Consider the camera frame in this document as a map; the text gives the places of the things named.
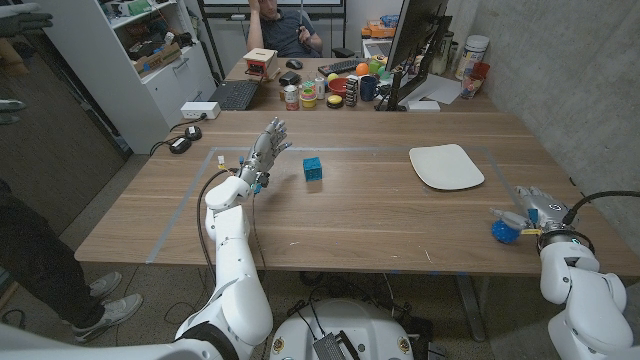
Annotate black computer monitor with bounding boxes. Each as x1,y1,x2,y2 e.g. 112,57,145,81
374,0,454,112

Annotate wooden box with red front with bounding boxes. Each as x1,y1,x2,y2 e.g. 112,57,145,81
242,47,280,81

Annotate grey table leg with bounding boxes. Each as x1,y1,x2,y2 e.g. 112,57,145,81
454,274,487,343

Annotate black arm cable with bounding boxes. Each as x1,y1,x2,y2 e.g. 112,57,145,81
562,189,640,226
195,168,237,282

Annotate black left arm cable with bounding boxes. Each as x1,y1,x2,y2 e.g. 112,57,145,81
195,168,237,282

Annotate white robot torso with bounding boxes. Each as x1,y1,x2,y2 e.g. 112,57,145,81
269,298,415,360

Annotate blue spiky stress ball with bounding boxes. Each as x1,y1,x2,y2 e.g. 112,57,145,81
490,218,522,245

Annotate white shelf cabinet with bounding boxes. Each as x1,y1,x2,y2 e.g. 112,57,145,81
37,0,217,155

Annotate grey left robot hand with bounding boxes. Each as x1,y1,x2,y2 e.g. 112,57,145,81
238,117,293,191

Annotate blue block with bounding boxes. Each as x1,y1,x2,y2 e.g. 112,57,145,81
302,156,324,182

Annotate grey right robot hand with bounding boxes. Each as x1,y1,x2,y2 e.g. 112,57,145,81
489,185,576,237

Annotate orange box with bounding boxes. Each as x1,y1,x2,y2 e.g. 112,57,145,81
361,19,397,40

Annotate black keyboard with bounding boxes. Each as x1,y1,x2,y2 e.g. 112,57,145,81
317,58,369,77

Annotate white plate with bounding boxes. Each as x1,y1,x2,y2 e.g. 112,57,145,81
408,143,486,192

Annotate black glove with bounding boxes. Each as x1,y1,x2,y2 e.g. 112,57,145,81
0,3,54,39

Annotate dark blue mug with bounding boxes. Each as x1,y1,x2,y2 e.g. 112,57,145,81
359,75,381,103

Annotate black laptop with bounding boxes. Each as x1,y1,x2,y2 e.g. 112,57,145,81
208,78,261,111

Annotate black domino stack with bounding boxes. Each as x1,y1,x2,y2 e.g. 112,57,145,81
344,77,360,108

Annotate seated person in blue shirt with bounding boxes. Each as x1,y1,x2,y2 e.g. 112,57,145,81
246,0,324,59

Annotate standing person in dark trousers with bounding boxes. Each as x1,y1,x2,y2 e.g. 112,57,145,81
0,177,144,345

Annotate white canister with label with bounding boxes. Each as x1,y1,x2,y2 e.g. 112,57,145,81
454,34,491,81

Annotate cardboard box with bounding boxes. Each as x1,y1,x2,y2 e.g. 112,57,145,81
132,42,183,77

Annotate red and white can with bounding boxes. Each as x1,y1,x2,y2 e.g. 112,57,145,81
283,84,300,112

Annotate red bowl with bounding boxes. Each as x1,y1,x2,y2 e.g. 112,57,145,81
327,77,350,98

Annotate white paper sheets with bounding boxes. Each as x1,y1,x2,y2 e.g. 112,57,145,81
399,73,462,106

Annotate flat white box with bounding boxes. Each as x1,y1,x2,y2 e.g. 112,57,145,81
405,100,442,113

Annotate white power strip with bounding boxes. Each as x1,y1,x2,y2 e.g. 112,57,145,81
180,101,222,120

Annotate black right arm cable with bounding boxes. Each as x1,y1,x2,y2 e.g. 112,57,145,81
562,189,640,226

